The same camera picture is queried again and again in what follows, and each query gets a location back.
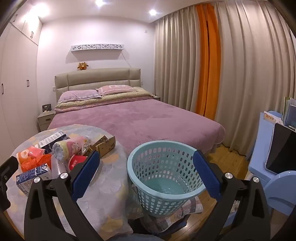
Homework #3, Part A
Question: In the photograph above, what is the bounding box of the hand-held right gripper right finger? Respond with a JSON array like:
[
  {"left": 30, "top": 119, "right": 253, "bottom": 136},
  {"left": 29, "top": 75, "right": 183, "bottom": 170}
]
[{"left": 192, "top": 150, "right": 271, "bottom": 241}]

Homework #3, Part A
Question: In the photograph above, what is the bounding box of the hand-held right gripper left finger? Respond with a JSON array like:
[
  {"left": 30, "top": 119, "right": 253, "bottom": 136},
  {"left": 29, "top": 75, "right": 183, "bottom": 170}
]
[{"left": 24, "top": 150, "right": 109, "bottom": 241}]

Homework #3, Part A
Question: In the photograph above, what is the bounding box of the orange paper cup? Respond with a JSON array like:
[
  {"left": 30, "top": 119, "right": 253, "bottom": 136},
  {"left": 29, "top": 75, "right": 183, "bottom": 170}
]
[{"left": 17, "top": 148, "right": 45, "bottom": 164}]

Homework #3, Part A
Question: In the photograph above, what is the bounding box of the light blue plastic basket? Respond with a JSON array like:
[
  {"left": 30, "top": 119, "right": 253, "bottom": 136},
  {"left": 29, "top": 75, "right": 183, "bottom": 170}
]
[{"left": 127, "top": 140, "right": 207, "bottom": 217}]

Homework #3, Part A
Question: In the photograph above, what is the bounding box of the small blue carton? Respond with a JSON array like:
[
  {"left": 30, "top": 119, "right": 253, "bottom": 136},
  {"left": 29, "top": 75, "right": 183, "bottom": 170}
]
[{"left": 16, "top": 166, "right": 52, "bottom": 193}]

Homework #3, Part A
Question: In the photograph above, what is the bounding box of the clear plastic wrapper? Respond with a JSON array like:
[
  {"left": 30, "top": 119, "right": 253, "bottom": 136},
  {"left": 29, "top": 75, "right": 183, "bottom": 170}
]
[{"left": 50, "top": 158, "right": 68, "bottom": 180}]

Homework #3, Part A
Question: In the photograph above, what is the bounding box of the white heart-patterned paper bag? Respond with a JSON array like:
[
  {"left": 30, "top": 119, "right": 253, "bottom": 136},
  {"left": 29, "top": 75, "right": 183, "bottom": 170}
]
[{"left": 80, "top": 136, "right": 90, "bottom": 154}]

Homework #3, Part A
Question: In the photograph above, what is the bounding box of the orange plastic bag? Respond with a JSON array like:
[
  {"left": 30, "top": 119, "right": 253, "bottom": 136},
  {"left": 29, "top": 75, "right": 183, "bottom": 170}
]
[{"left": 21, "top": 154, "right": 52, "bottom": 173}]

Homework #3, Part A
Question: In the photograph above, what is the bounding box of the long blue white carton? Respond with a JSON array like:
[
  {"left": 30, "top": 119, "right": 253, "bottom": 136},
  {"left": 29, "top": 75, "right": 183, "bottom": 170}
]
[{"left": 38, "top": 130, "right": 71, "bottom": 149}]

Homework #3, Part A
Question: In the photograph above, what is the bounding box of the light blue plastic chair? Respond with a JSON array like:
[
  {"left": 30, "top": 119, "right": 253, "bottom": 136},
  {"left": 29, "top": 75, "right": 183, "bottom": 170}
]
[{"left": 248, "top": 111, "right": 285, "bottom": 186}]

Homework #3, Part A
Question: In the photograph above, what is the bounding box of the beige nightstand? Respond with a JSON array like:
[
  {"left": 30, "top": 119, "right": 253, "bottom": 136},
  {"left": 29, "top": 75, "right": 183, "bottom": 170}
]
[{"left": 37, "top": 110, "right": 56, "bottom": 132}]

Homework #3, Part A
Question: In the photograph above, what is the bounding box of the purple bed blanket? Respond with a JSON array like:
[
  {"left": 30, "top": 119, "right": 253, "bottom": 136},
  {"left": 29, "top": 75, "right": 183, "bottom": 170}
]
[{"left": 47, "top": 96, "right": 226, "bottom": 158}]

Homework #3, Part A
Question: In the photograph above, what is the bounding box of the purple pillow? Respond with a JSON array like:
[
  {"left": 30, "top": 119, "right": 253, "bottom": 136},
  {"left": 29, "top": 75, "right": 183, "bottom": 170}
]
[{"left": 57, "top": 90, "right": 102, "bottom": 104}]

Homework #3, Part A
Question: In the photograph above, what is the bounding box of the black tablet screen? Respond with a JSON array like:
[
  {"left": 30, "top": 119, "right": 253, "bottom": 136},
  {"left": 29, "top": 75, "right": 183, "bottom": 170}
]
[{"left": 265, "top": 123, "right": 296, "bottom": 174}]

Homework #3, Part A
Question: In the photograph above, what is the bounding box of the printed booklet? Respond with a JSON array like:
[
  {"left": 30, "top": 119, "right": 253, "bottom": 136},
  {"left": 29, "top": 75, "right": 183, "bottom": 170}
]
[{"left": 264, "top": 111, "right": 284, "bottom": 126}]

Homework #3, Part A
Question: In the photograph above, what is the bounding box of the pink pillow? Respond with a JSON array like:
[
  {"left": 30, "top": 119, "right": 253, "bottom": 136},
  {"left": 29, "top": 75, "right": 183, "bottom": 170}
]
[{"left": 96, "top": 85, "right": 138, "bottom": 96}]

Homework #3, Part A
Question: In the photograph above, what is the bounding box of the beige folded quilt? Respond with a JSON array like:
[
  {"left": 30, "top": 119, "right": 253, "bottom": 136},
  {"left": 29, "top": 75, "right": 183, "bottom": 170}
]
[{"left": 55, "top": 87, "right": 154, "bottom": 110}]

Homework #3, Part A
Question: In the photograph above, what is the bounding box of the beige padded headboard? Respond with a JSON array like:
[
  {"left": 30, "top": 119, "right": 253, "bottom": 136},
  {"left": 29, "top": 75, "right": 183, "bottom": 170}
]
[{"left": 55, "top": 68, "right": 142, "bottom": 105}]

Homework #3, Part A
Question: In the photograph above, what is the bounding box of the stack of books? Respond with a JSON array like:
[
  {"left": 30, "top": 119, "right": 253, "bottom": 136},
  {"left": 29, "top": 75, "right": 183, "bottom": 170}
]
[{"left": 282, "top": 96, "right": 296, "bottom": 130}]

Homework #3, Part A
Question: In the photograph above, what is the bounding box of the orange curtain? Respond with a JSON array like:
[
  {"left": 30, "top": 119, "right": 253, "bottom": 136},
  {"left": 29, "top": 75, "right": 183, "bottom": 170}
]
[{"left": 194, "top": 3, "right": 222, "bottom": 121}]

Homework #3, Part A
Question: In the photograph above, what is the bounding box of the beige curtain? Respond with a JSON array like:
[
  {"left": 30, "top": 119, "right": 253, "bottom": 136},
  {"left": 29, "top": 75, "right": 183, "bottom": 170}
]
[
  {"left": 154, "top": 5, "right": 204, "bottom": 114},
  {"left": 213, "top": 0, "right": 296, "bottom": 156}
]

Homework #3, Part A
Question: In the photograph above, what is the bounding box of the white decorated wall shelf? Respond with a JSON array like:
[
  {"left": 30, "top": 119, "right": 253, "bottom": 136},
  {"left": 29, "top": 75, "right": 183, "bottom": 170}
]
[{"left": 70, "top": 43, "right": 125, "bottom": 53}]

